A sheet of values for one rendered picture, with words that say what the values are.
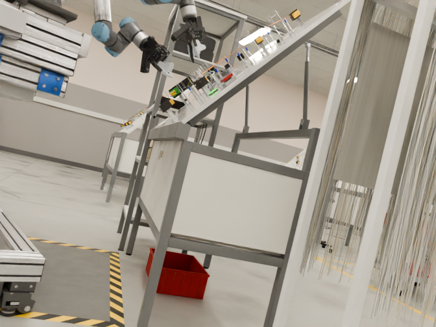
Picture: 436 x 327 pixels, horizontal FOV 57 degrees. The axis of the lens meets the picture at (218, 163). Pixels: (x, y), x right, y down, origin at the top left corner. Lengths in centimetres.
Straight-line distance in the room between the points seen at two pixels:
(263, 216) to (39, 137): 792
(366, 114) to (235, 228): 70
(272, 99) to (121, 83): 380
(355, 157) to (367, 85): 26
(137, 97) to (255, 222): 787
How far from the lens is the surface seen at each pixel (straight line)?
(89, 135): 931
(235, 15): 311
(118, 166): 496
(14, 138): 940
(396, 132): 112
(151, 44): 198
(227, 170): 168
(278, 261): 183
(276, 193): 176
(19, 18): 157
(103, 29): 191
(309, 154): 182
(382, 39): 157
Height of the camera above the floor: 72
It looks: 1 degrees up
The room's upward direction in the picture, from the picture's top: 14 degrees clockwise
